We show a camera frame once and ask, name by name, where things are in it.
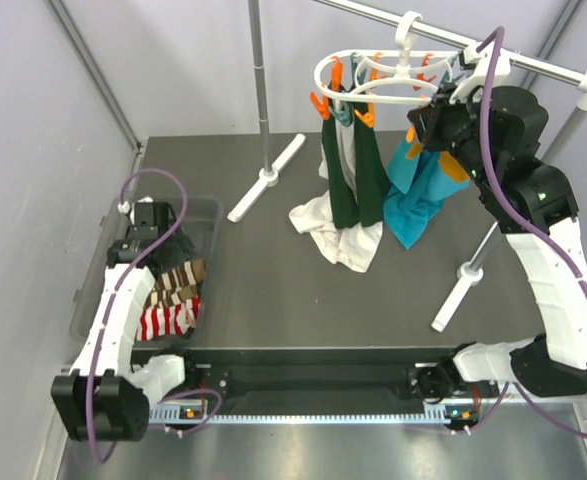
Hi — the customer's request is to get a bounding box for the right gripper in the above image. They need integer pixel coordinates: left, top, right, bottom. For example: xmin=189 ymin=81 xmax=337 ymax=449
xmin=412 ymin=81 xmax=496 ymax=189

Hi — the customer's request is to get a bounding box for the brown white striped sock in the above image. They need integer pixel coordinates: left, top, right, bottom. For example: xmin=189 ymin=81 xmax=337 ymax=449
xmin=153 ymin=258 xmax=206 ymax=292

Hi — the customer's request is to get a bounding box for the orange sock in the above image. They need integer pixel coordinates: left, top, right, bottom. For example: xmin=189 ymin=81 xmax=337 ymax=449
xmin=406 ymin=126 xmax=423 ymax=159
xmin=439 ymin=152 xmax=469 ymax=183

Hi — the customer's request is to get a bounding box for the white clip hanger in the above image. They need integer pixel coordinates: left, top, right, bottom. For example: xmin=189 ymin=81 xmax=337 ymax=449
xmin=309 ymin=11 xmax=464 ymax=128

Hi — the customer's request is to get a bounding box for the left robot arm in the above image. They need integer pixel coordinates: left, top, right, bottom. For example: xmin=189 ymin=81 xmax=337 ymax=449
xmin=51 ymin=198 xmax=206 ymax=442

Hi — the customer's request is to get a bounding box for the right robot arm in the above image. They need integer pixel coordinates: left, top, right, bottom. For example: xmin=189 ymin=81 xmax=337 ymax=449
xmin=408 ymin=82 xmax=587 ymax=397

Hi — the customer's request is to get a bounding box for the clear plastic bin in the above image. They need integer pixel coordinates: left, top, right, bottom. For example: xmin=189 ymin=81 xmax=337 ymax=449
xmin=70 ymin=194 xmax=225 ymax=343

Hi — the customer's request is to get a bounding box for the blue sock pair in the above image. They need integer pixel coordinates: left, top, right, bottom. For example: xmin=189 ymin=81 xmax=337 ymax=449
xmin=383 ymin=137 xmax=470 ymax=250

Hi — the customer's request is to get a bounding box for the red white striped sock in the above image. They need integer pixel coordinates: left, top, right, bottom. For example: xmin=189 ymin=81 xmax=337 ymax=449
xmin=135 ymin=297 xmax=201 ymax=342

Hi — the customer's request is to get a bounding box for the green white sock pair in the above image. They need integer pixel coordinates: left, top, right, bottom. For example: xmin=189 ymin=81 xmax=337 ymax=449
xmin=289 ymin=102 xmax=390 ymax=273

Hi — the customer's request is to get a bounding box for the metal clothes rack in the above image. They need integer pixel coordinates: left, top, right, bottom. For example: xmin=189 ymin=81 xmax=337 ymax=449
xmin=226 ymin=0 xmax=587 ymax=332

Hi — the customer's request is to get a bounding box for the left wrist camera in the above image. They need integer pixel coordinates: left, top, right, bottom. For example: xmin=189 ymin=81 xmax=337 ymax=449
xmin=117 ymin=196 xmax=154 ymax=217

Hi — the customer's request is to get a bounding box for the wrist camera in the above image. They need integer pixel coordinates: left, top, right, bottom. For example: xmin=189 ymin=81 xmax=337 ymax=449
xmin=117 ymin=196 xmax=154 ymax=217
xmin=450 ymin=43 xmax=511 ymax=103

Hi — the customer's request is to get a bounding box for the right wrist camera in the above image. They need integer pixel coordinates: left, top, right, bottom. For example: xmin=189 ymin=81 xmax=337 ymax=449
xmin=450 ymin=43 xmax=511 ymax=103

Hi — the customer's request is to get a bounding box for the slotted cable duct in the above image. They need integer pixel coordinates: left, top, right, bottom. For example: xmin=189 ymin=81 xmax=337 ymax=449
xmin=150 ymin=402 xmax=479 ymax=425

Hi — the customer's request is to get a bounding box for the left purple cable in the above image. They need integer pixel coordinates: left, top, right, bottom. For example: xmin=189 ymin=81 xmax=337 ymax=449
xmin=85 ymin=168 xmax=223 ymax=465

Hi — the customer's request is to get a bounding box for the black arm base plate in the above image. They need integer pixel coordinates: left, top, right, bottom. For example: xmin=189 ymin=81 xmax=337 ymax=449
xmin=185 ymin=361 xmax=468 ymax=400

